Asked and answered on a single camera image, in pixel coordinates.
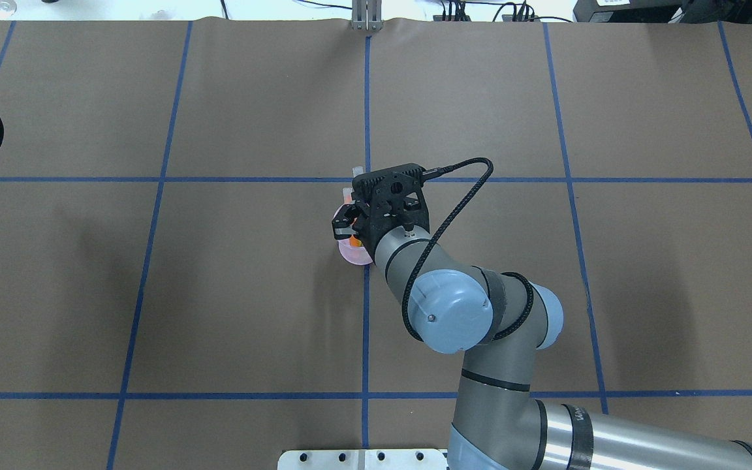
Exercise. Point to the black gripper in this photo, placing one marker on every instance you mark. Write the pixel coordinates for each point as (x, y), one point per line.
(348, 220)

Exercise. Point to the purple marker pen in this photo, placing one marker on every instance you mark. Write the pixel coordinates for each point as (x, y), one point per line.
(347, 194)

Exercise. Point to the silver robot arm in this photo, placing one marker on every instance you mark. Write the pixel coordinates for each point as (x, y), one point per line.
(499, 321)

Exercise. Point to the black brown box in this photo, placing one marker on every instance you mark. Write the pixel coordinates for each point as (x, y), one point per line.
(638, 12)

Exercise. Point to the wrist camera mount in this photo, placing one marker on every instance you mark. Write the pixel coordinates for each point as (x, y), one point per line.
(389, 191)

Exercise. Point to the aluminium frame post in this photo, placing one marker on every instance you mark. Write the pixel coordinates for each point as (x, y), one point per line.
(367, 15)

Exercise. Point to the white camera pillar base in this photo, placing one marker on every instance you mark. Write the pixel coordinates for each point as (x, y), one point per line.
(398, 458)

